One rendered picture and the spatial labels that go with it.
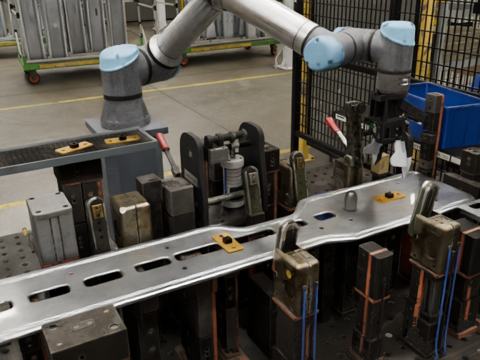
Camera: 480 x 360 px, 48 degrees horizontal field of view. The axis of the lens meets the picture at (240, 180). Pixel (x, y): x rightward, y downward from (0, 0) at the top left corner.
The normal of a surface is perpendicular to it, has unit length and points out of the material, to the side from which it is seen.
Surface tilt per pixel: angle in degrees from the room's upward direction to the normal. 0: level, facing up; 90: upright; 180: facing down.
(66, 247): 90
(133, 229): 90
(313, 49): 90
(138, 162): 90
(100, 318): 0
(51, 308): 0
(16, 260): 0
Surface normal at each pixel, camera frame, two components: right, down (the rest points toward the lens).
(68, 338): -0.01, -0.92
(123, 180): 0.47, 0.33
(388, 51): -0.61, 0.33
